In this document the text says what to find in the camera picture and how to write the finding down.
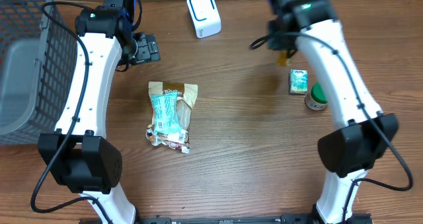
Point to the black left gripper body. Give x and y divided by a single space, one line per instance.
147 49

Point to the green lid white jar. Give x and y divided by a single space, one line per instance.
315 98

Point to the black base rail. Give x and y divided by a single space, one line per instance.
283 219

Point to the brown Pantree pouch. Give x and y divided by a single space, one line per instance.
186 98

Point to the grey plastic mesh basket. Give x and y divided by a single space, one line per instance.
37 63

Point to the brown white wrapper packet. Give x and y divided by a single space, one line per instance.
178 141

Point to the light green snack packet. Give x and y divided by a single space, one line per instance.
165 118

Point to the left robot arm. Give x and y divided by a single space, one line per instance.
77 153

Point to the clear bottle with silver cap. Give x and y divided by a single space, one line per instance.
284 58

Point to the small green tissue packet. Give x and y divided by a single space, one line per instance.
298 81

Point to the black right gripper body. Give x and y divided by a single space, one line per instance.
275 42

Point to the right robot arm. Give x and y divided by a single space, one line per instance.
361 129

